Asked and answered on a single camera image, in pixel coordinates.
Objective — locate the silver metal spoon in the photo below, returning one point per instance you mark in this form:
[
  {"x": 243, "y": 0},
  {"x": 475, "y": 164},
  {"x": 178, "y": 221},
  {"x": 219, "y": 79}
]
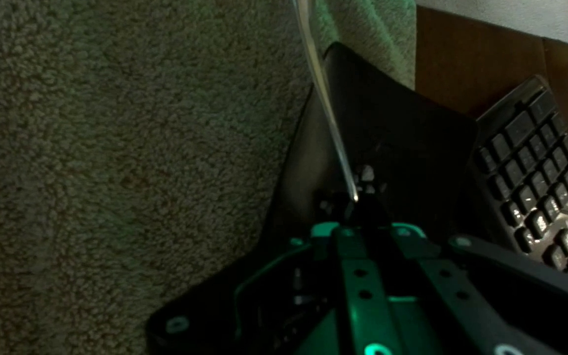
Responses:
[{"x": 325, "y": 99}]

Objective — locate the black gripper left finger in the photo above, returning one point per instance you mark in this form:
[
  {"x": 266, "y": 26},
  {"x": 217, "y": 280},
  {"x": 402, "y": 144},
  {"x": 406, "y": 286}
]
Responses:
[{"x": 355, "y": 296}]

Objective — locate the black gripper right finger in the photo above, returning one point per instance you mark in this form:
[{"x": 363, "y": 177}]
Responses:
[{"x": 467, "y": 302}]

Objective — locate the black computer keyboard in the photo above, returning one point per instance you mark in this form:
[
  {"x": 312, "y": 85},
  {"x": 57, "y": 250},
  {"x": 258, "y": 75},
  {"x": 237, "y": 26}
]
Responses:
[{"x": 533, "y": 170}]

